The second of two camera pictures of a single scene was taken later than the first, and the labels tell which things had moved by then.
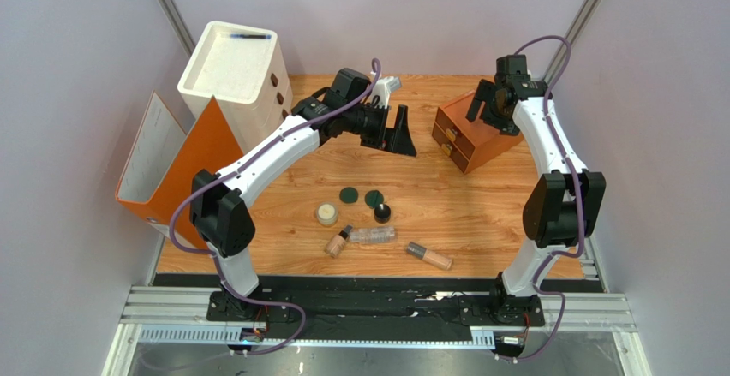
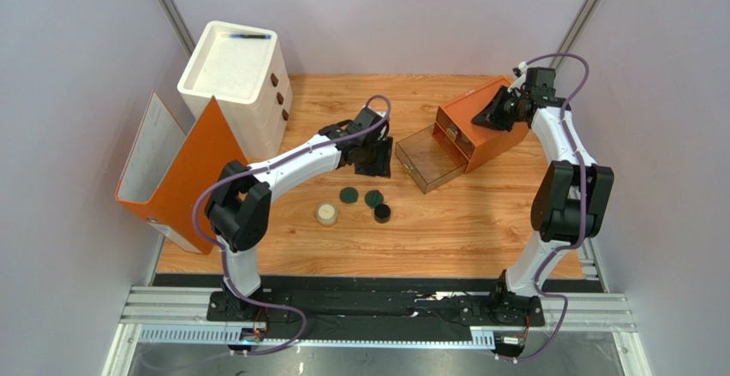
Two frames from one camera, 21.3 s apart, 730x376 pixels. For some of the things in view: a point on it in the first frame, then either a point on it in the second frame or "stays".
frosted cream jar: [326, 214] stays
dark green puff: [373, 198] stays
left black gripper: [397, 140] to [383, 167]
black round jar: [382, 213] stays
